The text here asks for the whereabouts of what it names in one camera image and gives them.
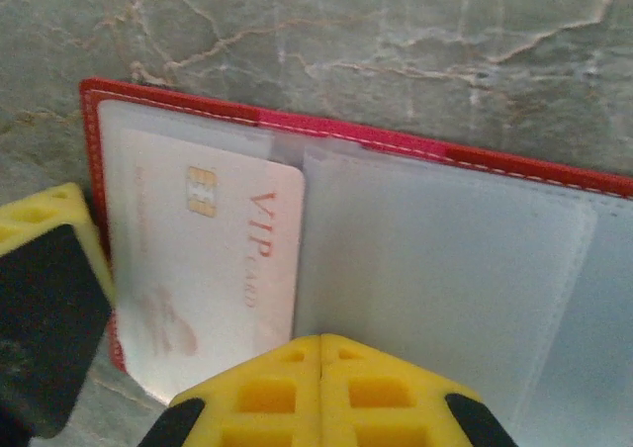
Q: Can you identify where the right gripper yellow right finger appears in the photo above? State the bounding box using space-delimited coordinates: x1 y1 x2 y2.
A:
321 332 518 447

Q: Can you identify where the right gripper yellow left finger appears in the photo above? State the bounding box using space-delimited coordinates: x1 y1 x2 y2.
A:
140 334 322 447

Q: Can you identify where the red card holder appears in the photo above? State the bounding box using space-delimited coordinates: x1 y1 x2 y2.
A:
78 76 633 447

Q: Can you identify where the white VIP card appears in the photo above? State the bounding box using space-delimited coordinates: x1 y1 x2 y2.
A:
116 129 307 408

